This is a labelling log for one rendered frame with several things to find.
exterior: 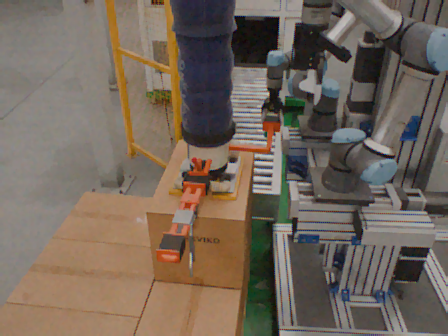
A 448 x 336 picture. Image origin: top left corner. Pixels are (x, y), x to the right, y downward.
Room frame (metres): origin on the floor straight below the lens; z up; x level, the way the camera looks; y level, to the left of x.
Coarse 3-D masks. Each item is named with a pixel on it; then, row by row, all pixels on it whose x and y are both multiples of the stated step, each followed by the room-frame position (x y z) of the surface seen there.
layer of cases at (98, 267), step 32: (64, 224) 1.67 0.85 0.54; (96, 224) 1.67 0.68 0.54; (128, 224) 1.67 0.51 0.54; (64, 256) 1.43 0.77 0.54; (96, 256) 1.43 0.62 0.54; (128, 256) 1.43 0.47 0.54; (32, 288) 1.24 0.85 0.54; (64, 288) 1.24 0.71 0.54; (96, 288) 1.24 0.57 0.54; (128, 288) 1.24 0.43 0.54; (160, 288) 1.23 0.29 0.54; (192, 288) 1.23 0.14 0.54; (224, 288) 1.23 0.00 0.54; (0, 320) 1.08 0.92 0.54; (32, 320) 1.08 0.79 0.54; (64, 320) 1.08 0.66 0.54; (96, 320) 1.07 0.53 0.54; (128, 320) 1.07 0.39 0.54; (160, 320) 1.07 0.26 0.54; (192, 320) 1.07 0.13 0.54; (224, 320) 1.07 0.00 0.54
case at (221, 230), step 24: (240, 144) 1.82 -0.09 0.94; (168, 168) 1.60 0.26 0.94; (168, 192) 1.41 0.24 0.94; (240, 192) 1.41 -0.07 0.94; (168, 216) 1.27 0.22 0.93; (216, 216) 1.25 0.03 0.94; (240, 216) 1.25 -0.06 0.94; (216, 240) 1.24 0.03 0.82; (240, 240) 1.23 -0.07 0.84; (168, 264) 1.27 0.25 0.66; (216, 264) 1.24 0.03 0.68; (240, 264) 1.23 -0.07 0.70; (240, 288) 1.23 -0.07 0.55
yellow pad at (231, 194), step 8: (232, 160) 1.58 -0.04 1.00; (240, 160) 1.62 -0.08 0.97; (240, 168) 1.56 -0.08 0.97; (224, 176) 1.49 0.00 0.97; (232, 176) 1.49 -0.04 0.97; (240, 176) 1.50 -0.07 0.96; (232, 184) 1.43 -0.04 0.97; (216, 192) 1.38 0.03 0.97; (224, 192) 1.38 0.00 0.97; (232, 192) 1.38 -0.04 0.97
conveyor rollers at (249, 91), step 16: (240, 80) 3.73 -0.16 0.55; (256, 80) 3.76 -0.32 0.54; (240, 96) 3.36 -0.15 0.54; (256, 96) 3.35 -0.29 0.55; (240, 112) 3.08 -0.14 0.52; (256, 112) 3.06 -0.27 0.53; (240, 128) 2.75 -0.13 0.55; (256, 128) 2.79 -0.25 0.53; (256, 144) 2.53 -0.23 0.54; (272, 144) 2.51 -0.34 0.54; (256, 160) 2.34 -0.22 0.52; (272, 160) 2.33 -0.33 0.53; (256, 176) 2.10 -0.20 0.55
